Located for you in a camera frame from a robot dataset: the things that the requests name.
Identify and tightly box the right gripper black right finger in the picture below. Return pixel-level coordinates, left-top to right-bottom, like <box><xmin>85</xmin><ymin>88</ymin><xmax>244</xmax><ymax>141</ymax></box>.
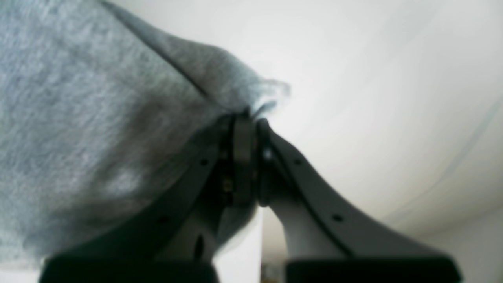
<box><xmin>255</xmin><ymin>119</ymin><xmax>462</xmax><ymax>283</ymax></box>

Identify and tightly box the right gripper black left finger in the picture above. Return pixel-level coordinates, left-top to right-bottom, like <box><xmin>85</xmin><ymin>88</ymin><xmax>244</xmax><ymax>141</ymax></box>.
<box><xmin>40</xmin><ymin>115</ymin><xmax>257</xmax><ymax>283</ymax></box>

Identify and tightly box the grey HUGO T-shirt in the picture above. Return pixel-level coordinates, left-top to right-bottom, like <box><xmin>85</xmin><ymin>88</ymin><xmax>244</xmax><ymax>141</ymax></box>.
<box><xmin>0</xmin><ymin>0</ymin><xmax>290</xmax><ymax>272</ymax></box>

